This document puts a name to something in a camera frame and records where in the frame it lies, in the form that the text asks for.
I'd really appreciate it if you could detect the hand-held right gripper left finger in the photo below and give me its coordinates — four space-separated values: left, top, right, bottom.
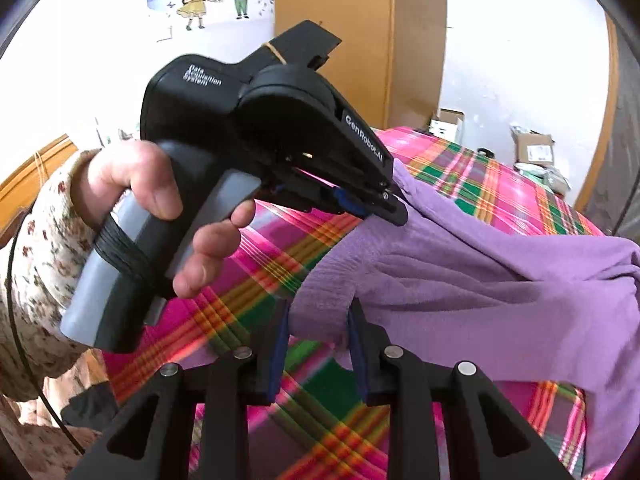
65 305 291 480

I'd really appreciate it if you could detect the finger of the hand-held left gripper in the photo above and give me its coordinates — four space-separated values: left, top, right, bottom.
270 175 365 220
297 152 408 226

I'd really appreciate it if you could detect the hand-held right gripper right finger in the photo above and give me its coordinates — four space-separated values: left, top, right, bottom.
347 300 576 480

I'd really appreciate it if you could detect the purple fleece garment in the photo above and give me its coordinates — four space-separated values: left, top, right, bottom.
289 157 640 478

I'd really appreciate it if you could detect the person's left forearm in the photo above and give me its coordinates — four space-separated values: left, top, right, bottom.
0 149 118 403

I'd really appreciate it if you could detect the person's left hand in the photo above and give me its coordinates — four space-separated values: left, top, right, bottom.
70 139 257 301

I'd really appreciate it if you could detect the white cardboard box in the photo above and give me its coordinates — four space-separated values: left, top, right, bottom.
430 107 466 142

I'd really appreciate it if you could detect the wooden wardrobe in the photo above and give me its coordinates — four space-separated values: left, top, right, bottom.
274 0 447 131

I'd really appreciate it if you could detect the pink green plaid bedsheet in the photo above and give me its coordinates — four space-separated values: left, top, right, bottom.
100 126 608 480

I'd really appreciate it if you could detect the brown cardboard box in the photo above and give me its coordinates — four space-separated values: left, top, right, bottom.
510 125 557 167

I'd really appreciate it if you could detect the grey plastic parcel bag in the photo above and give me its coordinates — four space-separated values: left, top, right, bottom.
517 162 572 197

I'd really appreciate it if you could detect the translucent plastic door sheet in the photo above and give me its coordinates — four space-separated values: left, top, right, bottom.
582 35 640 241

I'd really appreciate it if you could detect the person's floral clothing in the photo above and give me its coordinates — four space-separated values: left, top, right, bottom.
0 350 123 480

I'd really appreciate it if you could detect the cartoon wall sticker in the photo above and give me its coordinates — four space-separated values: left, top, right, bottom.
65 0 277 42

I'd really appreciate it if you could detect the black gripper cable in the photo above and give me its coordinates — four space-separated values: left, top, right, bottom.
6 205 88 458

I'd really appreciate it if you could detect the wooden door frame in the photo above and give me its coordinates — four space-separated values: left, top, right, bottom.
575 10 623 221

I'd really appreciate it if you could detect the wooden bed frame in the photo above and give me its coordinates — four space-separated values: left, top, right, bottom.
0 132 83 241

